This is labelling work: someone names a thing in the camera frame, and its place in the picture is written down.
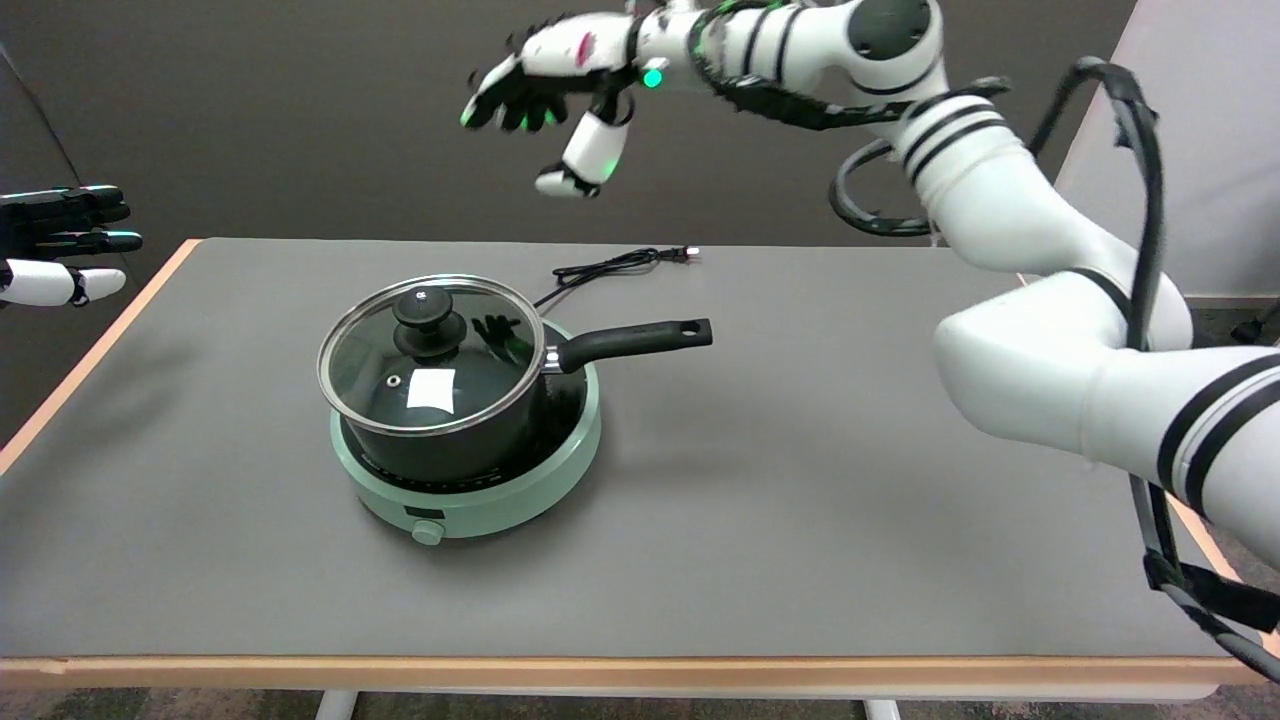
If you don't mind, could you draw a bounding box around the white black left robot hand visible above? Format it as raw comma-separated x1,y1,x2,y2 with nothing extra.
0,185,144,309

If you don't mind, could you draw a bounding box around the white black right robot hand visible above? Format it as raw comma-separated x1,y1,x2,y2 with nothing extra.
460,12,643,200

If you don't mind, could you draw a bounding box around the glass pot lid black knob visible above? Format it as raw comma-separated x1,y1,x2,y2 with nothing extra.
317,275,547,439

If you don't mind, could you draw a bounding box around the mint green induction cooker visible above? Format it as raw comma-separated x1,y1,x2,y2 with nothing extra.
330,322,603,547

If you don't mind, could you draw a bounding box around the white partition panel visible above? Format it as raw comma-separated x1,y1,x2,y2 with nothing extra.
1053,0,1280,299

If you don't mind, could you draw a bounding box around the black power cord with plug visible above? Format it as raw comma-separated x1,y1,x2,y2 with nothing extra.
538,246,700,307

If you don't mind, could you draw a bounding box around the black wrist wire bundle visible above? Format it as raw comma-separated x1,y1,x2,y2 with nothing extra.
688,3,1013,239

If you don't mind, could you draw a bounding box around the black soup pot with handle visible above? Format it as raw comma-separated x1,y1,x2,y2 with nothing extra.
340,318,715,484

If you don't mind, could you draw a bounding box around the thick black robot cable loom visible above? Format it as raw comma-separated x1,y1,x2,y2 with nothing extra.
1028,57,1280,685

